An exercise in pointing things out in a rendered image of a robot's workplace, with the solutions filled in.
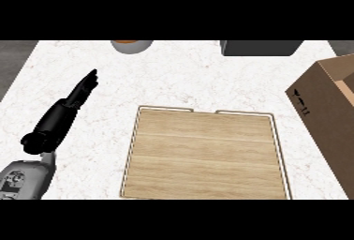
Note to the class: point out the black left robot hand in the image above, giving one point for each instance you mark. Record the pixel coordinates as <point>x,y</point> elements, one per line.
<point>58,120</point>

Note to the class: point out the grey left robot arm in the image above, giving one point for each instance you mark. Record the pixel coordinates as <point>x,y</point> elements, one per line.
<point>26,179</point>

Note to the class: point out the wooden tray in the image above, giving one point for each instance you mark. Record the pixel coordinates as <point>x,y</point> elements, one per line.
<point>203,156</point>

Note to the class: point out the brown cardboard box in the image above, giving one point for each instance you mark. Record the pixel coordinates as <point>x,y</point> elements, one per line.
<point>328,118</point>

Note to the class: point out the grey cup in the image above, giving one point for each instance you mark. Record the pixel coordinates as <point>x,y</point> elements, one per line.
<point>132,46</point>

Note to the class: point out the dark grey appliance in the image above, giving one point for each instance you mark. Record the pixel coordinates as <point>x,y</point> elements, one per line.
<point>260,48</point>

